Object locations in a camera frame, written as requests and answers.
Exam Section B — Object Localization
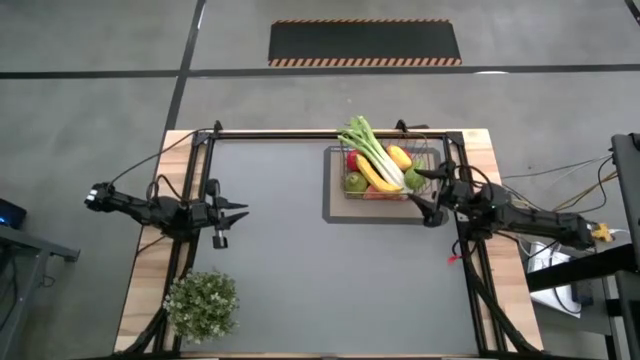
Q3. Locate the grey table mat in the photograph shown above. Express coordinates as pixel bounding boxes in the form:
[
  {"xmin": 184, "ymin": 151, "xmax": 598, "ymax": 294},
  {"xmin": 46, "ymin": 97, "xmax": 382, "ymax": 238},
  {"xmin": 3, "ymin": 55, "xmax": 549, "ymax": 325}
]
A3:
[{"xmin": 180, "ymin": 138, "xmax": 480, "ymax": 356}]

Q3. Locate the black hazard-striped floor mat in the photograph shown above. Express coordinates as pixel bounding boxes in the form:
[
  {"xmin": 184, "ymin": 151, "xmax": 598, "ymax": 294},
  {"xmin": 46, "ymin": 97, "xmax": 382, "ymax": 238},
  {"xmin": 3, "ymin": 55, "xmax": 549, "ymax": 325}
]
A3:
[{"xmin": 268, "ymin": 18, "xmax": 463, "ymax": 68}]

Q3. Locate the green potted plant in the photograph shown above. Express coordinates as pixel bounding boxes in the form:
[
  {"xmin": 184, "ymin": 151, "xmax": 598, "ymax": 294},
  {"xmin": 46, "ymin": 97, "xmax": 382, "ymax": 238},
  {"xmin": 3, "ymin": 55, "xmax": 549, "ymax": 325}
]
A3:
[{"xmin": 162, "ymin": 269, "xmax": 241, "ymax": 344}]

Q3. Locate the orange mango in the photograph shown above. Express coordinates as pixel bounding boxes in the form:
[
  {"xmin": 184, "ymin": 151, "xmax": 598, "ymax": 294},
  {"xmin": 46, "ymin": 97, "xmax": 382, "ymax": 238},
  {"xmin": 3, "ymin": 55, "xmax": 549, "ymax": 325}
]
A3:
[{"xmin": 385, "ymin": 144, "xmax": 414, "ymax": 172}]

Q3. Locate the grey cable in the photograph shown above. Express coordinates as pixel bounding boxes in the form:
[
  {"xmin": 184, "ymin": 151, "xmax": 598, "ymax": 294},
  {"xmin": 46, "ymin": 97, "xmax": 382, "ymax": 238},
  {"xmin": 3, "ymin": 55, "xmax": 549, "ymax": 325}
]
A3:
[{"xmin": 501, "ymin": 154, "xmax": 614, "ymax": 180}]

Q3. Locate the brown placemat with black border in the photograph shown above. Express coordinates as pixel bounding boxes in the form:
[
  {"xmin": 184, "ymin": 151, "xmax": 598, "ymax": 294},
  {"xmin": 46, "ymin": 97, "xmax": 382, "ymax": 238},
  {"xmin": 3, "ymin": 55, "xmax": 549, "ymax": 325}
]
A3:
[{"xmin": 322, "ymin": 144, "xmax": 450, "ymax": 226}]

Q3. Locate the metal wire basket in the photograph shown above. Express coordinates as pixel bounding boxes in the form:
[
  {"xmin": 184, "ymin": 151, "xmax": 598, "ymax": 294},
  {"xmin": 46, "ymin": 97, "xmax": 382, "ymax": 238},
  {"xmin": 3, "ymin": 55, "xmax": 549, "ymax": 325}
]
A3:
[{"xmin": 339, "ymin": 130, "xmax": 432, "ymax": 202}]

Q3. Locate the yellow cord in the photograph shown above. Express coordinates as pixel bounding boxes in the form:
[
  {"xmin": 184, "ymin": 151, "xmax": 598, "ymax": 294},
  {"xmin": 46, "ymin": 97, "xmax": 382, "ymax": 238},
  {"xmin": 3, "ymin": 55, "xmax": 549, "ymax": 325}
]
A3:
[{"xmin": 549, "ymin": 172, "xmax": 621, "ymax": 216}]

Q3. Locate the grey desk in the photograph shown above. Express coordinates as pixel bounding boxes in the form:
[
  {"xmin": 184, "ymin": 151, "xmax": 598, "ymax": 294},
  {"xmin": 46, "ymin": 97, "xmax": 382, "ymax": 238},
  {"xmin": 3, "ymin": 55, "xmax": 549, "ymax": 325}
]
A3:
[{"xmin": 0, "ymin": 224, "xmax": 81, "ymax": 360}]

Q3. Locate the green and white leek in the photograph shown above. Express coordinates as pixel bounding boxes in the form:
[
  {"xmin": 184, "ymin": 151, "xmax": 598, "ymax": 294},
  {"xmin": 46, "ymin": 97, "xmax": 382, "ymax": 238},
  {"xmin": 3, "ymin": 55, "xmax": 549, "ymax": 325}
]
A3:
[{"xmin": 337, "ymin": 115, "xmax": 409, "ymax": 194}]

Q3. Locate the black metal stand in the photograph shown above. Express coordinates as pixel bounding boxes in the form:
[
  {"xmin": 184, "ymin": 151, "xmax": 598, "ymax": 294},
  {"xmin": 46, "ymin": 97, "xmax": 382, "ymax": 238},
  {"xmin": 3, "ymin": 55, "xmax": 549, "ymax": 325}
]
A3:
[{"xmin": 524, "ymin": 132, "xmax": 640, "ymax": 360}]

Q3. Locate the green bell pepper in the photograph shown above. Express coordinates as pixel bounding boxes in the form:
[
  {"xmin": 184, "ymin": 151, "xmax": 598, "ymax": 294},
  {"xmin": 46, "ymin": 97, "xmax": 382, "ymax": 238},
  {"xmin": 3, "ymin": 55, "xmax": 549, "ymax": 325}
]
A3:
[{"xmin": 403, "ymin": 158, "xmax": 429, "ymax": 191}]

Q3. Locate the black device with blue light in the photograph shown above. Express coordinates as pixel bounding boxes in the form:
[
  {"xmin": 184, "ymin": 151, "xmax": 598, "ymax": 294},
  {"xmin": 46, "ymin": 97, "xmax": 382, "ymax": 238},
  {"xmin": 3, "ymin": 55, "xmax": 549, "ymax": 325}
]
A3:
[{"xmin": 0, "ymin": 197, "xmax": 28, "ymax": 230}]

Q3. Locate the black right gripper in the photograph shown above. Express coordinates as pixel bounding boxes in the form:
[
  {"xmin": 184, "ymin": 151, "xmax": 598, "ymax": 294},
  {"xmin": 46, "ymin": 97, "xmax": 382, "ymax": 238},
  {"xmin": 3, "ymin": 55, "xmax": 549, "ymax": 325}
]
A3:
[{"xmin": 407, "ymin": 159, "xmax": 474, "ymax": 229}]

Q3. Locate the green pear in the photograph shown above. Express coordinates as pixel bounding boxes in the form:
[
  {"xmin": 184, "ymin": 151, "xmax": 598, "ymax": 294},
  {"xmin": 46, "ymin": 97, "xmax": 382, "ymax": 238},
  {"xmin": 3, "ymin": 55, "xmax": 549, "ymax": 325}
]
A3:
[{"xmin": 344, "ymin": 171, "xmax": 370, "ymax": 195}]

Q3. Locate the black aluminium table frame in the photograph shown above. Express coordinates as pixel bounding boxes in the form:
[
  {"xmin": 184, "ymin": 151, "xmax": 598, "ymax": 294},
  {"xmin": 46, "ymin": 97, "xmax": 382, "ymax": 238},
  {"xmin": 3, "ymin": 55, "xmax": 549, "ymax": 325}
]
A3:
[{"xmin": 114, "ymin": 118, "xmax": 546, "ymax": 360}]

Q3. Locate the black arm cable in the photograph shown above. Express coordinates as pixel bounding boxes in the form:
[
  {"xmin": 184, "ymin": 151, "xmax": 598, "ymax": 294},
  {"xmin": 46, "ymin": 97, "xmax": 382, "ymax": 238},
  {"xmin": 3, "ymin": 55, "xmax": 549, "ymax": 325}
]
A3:
[{"xmin": 107, "ymin": 128, "xmax": 214, "ymax": 189}]

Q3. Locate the white box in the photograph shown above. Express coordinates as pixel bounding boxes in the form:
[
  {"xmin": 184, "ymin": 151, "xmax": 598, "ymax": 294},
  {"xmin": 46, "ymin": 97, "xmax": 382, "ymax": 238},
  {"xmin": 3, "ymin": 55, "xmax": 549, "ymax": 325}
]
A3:
[{"xmin": 527, "ymin": 241, "xmax": 584, "ymax": 319}]

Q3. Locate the yellow banana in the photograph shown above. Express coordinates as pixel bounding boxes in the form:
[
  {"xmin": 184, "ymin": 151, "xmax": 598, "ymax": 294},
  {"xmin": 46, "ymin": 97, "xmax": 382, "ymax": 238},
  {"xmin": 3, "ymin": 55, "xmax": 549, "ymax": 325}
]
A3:
[{"xmin": 354, "ymin": 153, "xmax": 404, "ymax": 194}]

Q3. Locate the yellow power plug splitter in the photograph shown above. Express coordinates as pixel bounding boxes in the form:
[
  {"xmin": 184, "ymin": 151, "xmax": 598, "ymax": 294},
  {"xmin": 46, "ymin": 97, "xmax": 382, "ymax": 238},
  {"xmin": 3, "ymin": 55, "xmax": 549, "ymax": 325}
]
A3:
[{"xmin": 593, "ymin": 222, "xmax": 615, "ymax": 244}]

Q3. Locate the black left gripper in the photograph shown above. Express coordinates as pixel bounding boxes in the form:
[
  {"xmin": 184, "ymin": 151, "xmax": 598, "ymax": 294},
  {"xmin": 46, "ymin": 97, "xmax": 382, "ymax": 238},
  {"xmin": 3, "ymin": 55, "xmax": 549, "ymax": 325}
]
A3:
[{"xmin": 189, "ymin": 178, "xmax": 250, "ymax": 250}]

